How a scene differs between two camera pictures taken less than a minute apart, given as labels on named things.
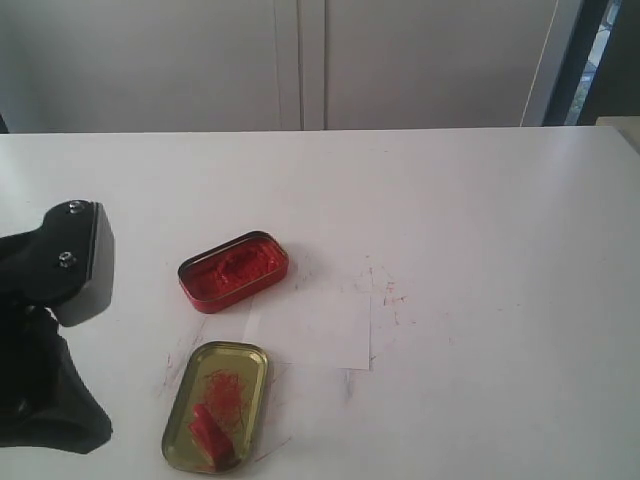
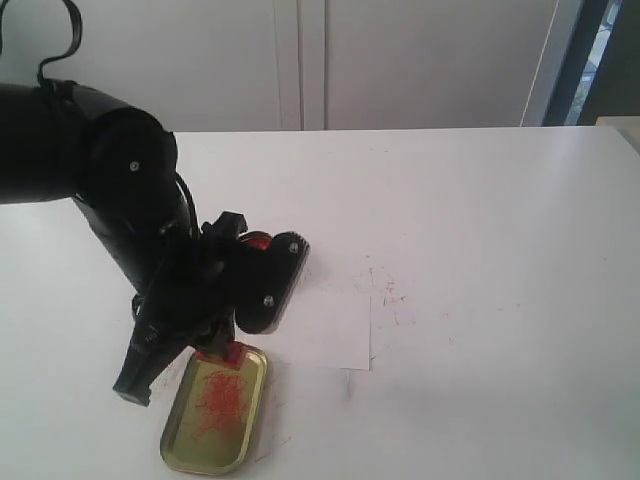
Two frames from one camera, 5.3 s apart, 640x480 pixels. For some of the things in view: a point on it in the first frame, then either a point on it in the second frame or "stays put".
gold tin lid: x=229 y=380 stays put
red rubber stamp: x=214 y=441 to x=236 y=354
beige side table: x=629 y=125 stays put
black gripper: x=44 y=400 to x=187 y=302
